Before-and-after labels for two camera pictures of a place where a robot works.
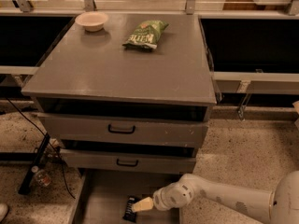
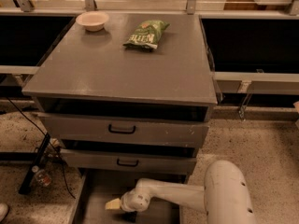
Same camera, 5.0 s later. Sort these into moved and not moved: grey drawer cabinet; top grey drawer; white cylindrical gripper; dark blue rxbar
Moved: white cylindrical gripper
Not moved: top grey drawer; dark blue rxbar; grey drawer cabinet
